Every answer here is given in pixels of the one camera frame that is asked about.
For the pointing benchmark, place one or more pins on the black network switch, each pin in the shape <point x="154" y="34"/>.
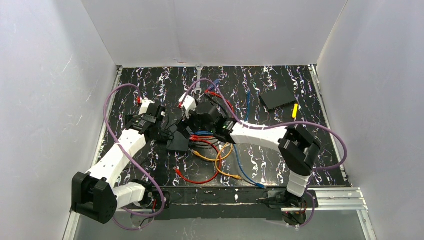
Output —
<point x="177" y="142"/>
<point x="277" y="98"/>

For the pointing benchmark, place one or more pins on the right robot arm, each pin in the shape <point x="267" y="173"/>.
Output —
<point x="296" y="145"/>

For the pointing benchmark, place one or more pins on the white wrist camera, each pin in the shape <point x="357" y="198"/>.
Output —
<point x="144" y="105"/>
<point x="187" y="104"/>

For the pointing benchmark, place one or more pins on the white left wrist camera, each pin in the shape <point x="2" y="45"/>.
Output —
<point x="144" y="105"/>

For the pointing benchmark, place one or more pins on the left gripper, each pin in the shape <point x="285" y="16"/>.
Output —
<point x="164" y="136"/>

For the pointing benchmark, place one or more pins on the silver wrench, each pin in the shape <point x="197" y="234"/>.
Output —
<point x="197" y="89"/>

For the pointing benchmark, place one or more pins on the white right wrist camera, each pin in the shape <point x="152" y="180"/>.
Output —
<point x="187" y="104"/>

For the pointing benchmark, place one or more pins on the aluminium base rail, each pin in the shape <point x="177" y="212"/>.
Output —
<point x="321" y="198"/>

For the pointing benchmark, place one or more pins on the blue handled screwdriver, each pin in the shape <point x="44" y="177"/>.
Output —
<point x="212" y="86"/>

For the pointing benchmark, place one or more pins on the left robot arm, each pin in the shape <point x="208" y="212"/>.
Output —
<point x="116" y="162"/>

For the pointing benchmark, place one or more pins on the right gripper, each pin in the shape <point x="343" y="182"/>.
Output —
<point x="185" y="124"/>

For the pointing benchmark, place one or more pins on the small black power adapter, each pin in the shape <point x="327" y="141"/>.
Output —
<point x="163" y="136"/>

